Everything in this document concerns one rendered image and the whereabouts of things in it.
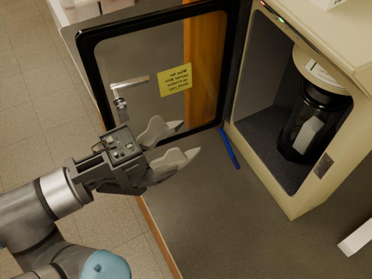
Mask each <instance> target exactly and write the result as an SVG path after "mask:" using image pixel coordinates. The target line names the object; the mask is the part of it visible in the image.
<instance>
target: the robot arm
mask: <svg viewBox="0 0 372 279"><path fill-rule="evenodd" d="M183 124H184V121H183V120H178V121H171V122H167V123H165V121H164V120H163V119H162V118H161V117H160V115H155V116H153V117H152V118H151V119H150V121H149V124H148V128H147V129H146V130H145V131H144V132H143V133H137V134H133V132H132V131H131V129H130V127H129V126H127V124H126V123H125V124H123V125H120V126H118V127H116V128H114V129H112V130H109V131H107V132H105V133H103V134H101V135H99V136H96V137H97V139H98V143H97V144H95V145H93V146H92V147H91V150H92V149H93V148H94V147H95V146H97V145H98V148H99V151H97V152H96V151H93V150H92V151H93V154H91V155H89V156H87V157H84V158H82V159H80V160H78V161H75V160H74V159H73V157H71V158H69V159H67V160H65V161H64V163H65V165H66V167H64V166H63V167H60V168H58V169H56V170H54V171H52V172H50V173H47V174H45V175H43V176H41V177H39V178H37V179H34V180H32V181H30V182H28V183H25V184H23V185H21V186H19V187H17V188H14V189H12V190H10V191H8V192H6V193H4V194H3V193H1V194H0V249H3V248H5V247H6V248H7V249H8V251H9V252H10V253H11V254H12V256H13V257H14V258H15V260H16V262H17V263H18V265H19V266H20V268H21V269H22V271H23V272H24V273H23V274H20V275H18V276H14V277H12V278H9V279H132V273H131V269H130V266H129V264H128V263H127V261H126V260H125V259H124V258H123V257H121V256H119V255H116V254H113V253H111V252H110V251H109V250H104V249H101V250H98V249H94V248H91V247H86V246H82V245H78V244H73V243H70V242H66V241H65V239H64V238H63V236H62V234H61V232H60V231H59V229H58V227H57V225H56V224H55V223H54V222H55V221H57V220H59V219H62V218H64V217H66V216H68V215H70V214H72V213H74V212H76V211H78V210H80V209H82V208H83V207H84V204H85V205H86V204H88V203H90V202H93V201H94V197H93V194H92V190H94V189H96V191H97V192H98V193H109V194H121V195H133V196H140V195H142V194H143V193H144V192H145V191H146V190H147V187H150V186H154V185H157V184H160V183H162V182H164V181H165V180H167V179H168V178H170V177H171V176H172V175H174V174H176V173H177V171H179V170H180V169H182V168H183V167H184V166H185V165H187V164H188V163H189V162H190V161H191V160H192V159H193V158H194V157H195V156H196V155H197V154H198V153H199V152H200V150H201V147H200V146H198V147H194V148H190V149H188V150H187V151H186V152H183V151H182V150H181V149H180V148H179V147H174V148H171V149H169V150H167V151H166V153H165V155H164V156H163V157H161V158H157V159H155V160H153V161H151V162H150V163H146V161H147V160H146V158H145V155H144V153H143V151H142V150H141V149H145V150H149V151H150V150H152V149H153V148H154V147H155V146H156V144H157V143H158V142H159V141H160V140H163V139H166V138H167V137H168V136H169V135H170V134H172V133H176V132H177V131H178V130H179V129H180V128H181V127H182V125H183ZM119 129H120V130H119ZM117 130H118V131H117ZM114 131H115V132H114ZM112 132H113V133H112ZM108 134H109V135H108Z"/></svg>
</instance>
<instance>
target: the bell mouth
mask: <svg viewBox="0 0 372 279"><path fill-rule="evenodd" d="M292 56H293V61H294V63H295V65H296V67H297V69H298V70H299V71H300V73H301V74H302V75H303V76H304V77H305V78H306V79H308V80H309V81H310V82H312V83H313V84H315V85H317V86H318V87H320V88H322V89H324V90H327V91H330V92H333V93H336V94H340V95H347V96H351V94H350V93H349V92H348V91H347V90H346V89H345V88H344V87H342V85H341V84H340V83H338V82H337V81H336V80H335V79H334V78H333V77H332V76H330V75H329V74H328V73H327V72H326V71H325V70H324V69H323V68H322V67H321V66H320V65H319V64H318V63H316V62H315V61H314V60H313V59H312V58H311V57H310V56H309V55H308V54H307V53H306V52H305V51H304V50H303V49H301V48H300V47H299V46H298V45H297V44H296V43H295V44H294V46H293V50H292Z"/></svg>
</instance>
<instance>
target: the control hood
mask: <svg viewBox="0 0 372 279"><path fill-rule="evenodd" d="M262 1H264V2H265V3H266V4H267V5H268V6H269V7H270V8H271V9H272V10H274V11H275V12H276V13H277V14H278V15H279V16H280V17H281V18H282V19H284V20H285V21H286V22H287V23H288V24H289V25H290V26H291V27H292V28H293V29H295V30H296V31H297V32H298V33H299V34H300V35H301V36H302V37H303V38H304V39H305V40H306V41H307V42H308V43H309V44H310V45H311V46H312V47H313V48H314V50H315V51H316V52H317V53H318V54H319V55H321V56H322V57H323V58H324V59H325V60H326V61H327V62H329V63H330V65H332V66H333V67H334V68H335V69H336V70H338V71H339V72H340V73H341V74H342V75H343V76H344V77H345V78H346V79H347V80H348V81H350V82H351V83H352V84H353V85H354V86H355V87H356V88H357V89H358V90H359V91H361V92H362V93H363V94H364V95H365V96H366V97H367V98H368V99H369V100H370V101H372V0H346V1H344V2H342V3H341V4H339V5H337V6H335V7H333V8H331V9H330V10H328V11H324V10H323V9H321V8H319V7H318V6H316V5H315V4H313V3H312V2H310V1H309V0H262Z"/></svg>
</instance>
